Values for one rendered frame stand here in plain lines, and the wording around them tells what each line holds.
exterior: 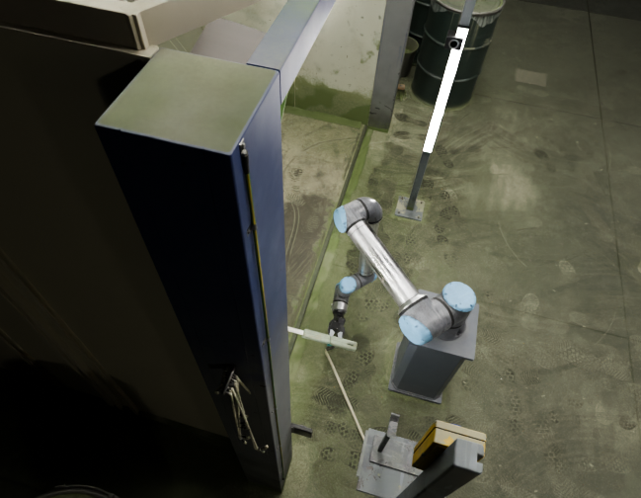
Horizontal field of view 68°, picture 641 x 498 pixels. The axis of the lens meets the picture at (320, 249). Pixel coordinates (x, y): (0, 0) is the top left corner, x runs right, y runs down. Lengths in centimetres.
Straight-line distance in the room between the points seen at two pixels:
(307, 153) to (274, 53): 317
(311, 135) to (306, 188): 59
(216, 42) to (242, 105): 131
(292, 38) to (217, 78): 14
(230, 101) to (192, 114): 5
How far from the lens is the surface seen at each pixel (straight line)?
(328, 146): 395
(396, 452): 196
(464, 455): 111
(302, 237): 331
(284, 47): 75
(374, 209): 230
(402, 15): 366
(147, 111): 65
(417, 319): 207
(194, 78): 70
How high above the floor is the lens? 267
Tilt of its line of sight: 54 degrees down
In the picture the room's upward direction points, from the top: 4 degrees clockwise
